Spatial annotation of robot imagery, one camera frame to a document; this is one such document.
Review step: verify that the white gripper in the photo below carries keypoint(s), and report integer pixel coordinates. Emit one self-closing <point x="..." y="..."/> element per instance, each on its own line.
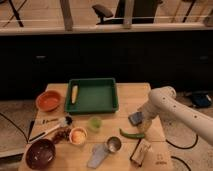
<point x="146" y="122"/>

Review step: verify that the grey blue cloth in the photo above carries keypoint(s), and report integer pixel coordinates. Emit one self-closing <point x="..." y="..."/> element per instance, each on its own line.
<point x="99" y="153"/>

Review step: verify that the small metal cup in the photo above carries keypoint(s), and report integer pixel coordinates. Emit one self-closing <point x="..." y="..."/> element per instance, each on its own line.
<point x="113" y="144"/>

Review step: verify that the brown dried item pile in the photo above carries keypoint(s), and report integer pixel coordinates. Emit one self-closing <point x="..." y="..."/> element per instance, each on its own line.
<point x="60" y="135"/>

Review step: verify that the yellow corn cob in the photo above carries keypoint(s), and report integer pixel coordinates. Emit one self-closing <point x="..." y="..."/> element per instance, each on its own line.
<point x="74" y="94"/>

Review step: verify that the black office chair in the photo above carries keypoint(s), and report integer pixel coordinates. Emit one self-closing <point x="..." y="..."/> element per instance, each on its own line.
<point x="144" y="12"/>

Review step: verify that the small green cup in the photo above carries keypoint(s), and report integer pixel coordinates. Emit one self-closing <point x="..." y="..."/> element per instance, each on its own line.
<point x="94" y="124"/>

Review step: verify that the blue sponge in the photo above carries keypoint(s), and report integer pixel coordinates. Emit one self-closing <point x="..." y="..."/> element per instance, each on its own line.
<point x="135" y="118"/>

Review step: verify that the wooden box grater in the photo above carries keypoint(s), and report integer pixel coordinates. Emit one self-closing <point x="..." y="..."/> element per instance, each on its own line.
<point x="140" y="152"/>

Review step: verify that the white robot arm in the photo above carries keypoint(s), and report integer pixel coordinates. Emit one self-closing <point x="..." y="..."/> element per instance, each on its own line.
<point x="163" y="99"/>

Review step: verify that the orange bowl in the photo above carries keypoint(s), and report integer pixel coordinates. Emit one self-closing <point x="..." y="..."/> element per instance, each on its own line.
<point x="48" y="100"/>

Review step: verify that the small cup with orange content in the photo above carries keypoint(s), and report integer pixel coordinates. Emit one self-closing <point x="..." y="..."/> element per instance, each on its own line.
<point x="78" y="136"/>

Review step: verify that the green plastic tray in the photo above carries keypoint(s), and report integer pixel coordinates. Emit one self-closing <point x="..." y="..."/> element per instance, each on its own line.
<point x="95" y="95"/>

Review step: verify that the green pepper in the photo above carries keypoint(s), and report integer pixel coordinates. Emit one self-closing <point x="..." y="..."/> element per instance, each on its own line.
<point x="131" y="136"/>

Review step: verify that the dish brush with black bristles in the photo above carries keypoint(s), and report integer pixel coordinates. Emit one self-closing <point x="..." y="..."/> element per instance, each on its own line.
<point x="63" y="122"/>

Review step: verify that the dark purple bowl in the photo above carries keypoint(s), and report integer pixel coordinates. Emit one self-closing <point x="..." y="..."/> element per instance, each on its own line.
<point x="40" y="154"/>

